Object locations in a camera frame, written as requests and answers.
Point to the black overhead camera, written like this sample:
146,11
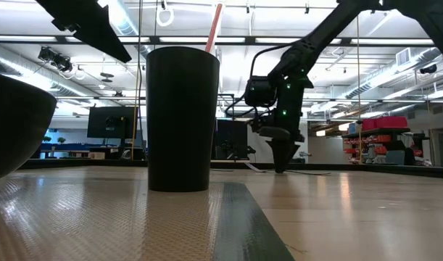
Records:
56,59

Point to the large red storage bin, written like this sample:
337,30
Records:
391,122

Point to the white hanging curtain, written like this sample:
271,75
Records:
259,145

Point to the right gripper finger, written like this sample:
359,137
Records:
291,154
277,156

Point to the black ceiling speaker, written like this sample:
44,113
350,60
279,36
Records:
428,69

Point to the orange plastic straw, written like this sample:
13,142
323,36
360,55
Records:
214,29

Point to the shelf rack with bins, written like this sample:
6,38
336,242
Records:
380,145

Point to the beige mat with grey border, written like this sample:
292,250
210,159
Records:
98,221

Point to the small red storage bin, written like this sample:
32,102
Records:
368,124

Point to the large black monitor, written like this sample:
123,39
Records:
110,121

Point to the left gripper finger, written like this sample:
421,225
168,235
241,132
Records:
105,38

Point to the small black monitor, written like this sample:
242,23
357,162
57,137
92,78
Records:
232,139

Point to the tall black plastic cup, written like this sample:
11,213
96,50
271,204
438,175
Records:
183,119

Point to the black round bowl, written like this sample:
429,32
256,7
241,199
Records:
14,123

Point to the white ceiling air vent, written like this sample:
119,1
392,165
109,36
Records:
403,57

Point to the black frame crossbeam with lights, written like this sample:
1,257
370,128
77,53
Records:
192,39

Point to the silver ceiling duct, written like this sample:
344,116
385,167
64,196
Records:
388,74

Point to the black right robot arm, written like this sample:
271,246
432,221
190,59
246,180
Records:
326,32

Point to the small green plant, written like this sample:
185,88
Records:
61,139
46,138

